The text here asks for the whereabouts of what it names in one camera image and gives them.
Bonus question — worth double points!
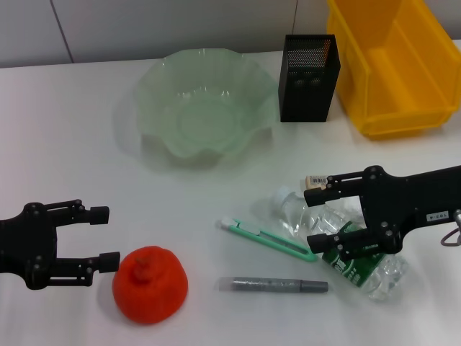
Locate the grey marker pen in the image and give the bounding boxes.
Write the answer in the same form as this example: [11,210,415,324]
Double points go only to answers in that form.
[215,276,329,294]

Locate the right arm cable with plugs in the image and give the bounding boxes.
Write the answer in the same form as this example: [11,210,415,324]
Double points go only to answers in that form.
[441,210,461,248]

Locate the yellow plastic bin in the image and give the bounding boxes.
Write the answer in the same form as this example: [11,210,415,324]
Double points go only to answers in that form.
[326,0,461,141]

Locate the beige eraser with barcode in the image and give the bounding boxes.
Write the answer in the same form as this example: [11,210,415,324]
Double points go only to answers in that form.
[305,174,331,190]

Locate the black mesh pen holder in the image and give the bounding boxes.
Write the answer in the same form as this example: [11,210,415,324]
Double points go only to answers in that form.
[278,34,341,123]

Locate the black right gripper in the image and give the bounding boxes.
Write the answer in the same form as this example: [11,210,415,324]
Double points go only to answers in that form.
[304,165,461,262]

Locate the green glass fruit plate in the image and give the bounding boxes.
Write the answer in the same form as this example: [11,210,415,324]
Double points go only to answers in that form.
[133,48,279,169]

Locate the green utility knife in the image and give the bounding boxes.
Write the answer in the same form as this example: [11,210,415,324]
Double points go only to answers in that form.
[215,217,318,263]

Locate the red pumpkin-shaped toy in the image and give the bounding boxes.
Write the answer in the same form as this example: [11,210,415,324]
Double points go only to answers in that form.
[112,245,189,325]

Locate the clear water bottle green label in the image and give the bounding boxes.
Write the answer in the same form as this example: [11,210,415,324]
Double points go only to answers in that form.
[273,185,410,302]

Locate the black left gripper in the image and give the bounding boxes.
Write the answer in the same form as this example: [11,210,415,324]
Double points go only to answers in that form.
[0,198,121,291]

